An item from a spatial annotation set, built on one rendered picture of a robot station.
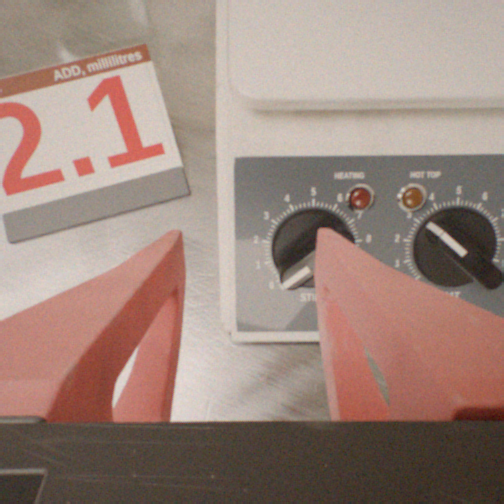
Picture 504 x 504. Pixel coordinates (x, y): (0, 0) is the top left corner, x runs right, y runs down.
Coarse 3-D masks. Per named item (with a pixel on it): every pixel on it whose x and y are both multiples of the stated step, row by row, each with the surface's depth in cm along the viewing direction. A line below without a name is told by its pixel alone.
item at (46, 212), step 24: (24, 72) 24; (168, 120) 25; (144, 168) 26; (168, 168) 26; (48, 192) 26; (72, 192) 26; (96, 192) 26; (120, 192) 26; (144, 192) 26; (168, 192) 26; (24, 216) 26; (48, 216) 26; (72, 216) 26; (96, 216) 26; (24, 240) 26
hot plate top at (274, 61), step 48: (240, 0) 19; (288, 0) 19; (336, 0) 19; (384, 0) 19; (432, 0) 19; (480, 0) 19; (240, 48) 19; (288, 48) 19; (336, 48) 19; (384, 48) 19; (432, 48) 19; (480, 48) 19; (240, 96) 19; (288, 96) 18; (336, 96) 18; (384, 96) 18; (432, 96) 18; (480, 96) 18
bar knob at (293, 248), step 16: (288, 224) 20; (304, 224) 20; (320, 224) 20; (336, 224) 20; (272, 240) 21; (288, 240) 21; (304, 240) 21; (352, 240) 19; (272, 256) 21; (288, 256) 21; (304, 256) 19; (288, 272) 20; (304, 272) 19; (288, 288) 20
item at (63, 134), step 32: (32, 96) 24; (64, 96) 24; (96, 96) 24; (128, 96) 25; (0, 128) 24; (32, 128) 24; (64, 128) 25; (96, 128) 25; (128, 128) 25; (160, 128) 26; (0, 160) 25; (32, 160) 25; (64, 160) 25; (96, 160) 26; (128, 160) 26; (0, 192) 25; (32, 192) 26
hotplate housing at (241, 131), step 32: (224, 0) 22; (224, 32) 21; (224, 64) 21; (224, 96) 21; (224, 128) 20; (256, 128) 20; (288, 128) 20; (320, 128) 20; (352, 128) 20; (384, 128) 20; (416, 128) 20; (448, 128) 20; (480, 128) 20; (224, 160) 21; (224, 192) 21; (224, 224) 21; (224, 256) 22; (224, 288) 22; (224, 320) 23
